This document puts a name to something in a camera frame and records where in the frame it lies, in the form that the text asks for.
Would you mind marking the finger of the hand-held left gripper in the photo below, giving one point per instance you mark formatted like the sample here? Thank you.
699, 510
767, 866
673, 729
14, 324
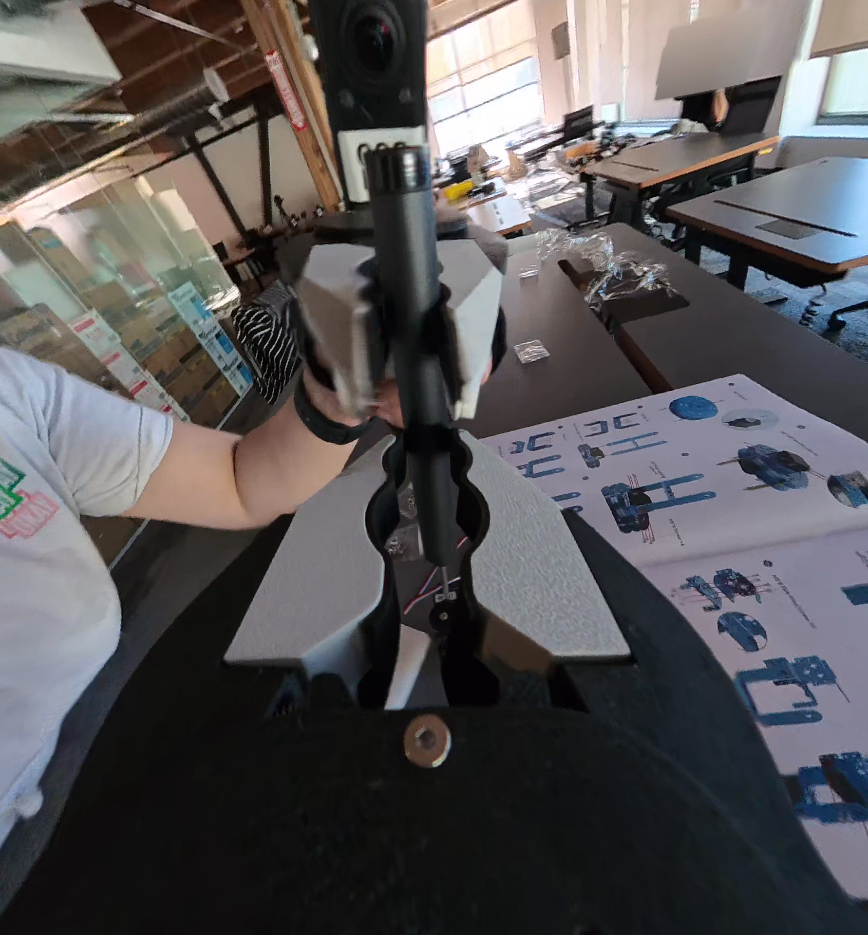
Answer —
332, 307
474, 321

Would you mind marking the crumpled clear plastic wrap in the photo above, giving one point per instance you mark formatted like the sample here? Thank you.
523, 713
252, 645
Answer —
624, 267

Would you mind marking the open instruction manual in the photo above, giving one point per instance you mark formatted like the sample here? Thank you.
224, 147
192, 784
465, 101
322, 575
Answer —
733, 526

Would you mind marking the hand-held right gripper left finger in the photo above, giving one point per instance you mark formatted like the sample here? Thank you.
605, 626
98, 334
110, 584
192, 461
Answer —
310, 584

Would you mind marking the black screwdriver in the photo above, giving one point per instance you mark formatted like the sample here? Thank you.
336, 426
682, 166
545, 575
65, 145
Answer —
405, 292

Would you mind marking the flat clear plastic bag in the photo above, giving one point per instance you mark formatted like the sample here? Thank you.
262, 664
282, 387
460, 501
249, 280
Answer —
529, 272

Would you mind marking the stack of cardboard boxes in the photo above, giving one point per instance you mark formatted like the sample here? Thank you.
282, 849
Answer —
149, 343

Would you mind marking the desk with wooden edge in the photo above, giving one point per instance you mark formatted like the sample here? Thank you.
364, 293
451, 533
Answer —
682, 157
806, 197

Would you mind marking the black white striped cloth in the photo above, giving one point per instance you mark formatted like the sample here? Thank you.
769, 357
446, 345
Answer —
266, 343

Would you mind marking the red white sign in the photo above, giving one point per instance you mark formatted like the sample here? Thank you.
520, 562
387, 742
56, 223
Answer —
286, 91

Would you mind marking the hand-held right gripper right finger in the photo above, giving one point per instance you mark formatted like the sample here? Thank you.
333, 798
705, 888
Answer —
543, 577

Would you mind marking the wooden support post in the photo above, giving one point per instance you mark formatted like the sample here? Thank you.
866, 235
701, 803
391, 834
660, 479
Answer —
258, 44

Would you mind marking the black wristband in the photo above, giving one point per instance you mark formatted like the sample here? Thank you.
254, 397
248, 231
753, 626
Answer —
324, 427

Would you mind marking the person's left forearm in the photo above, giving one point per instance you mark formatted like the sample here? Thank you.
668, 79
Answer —
258, 475

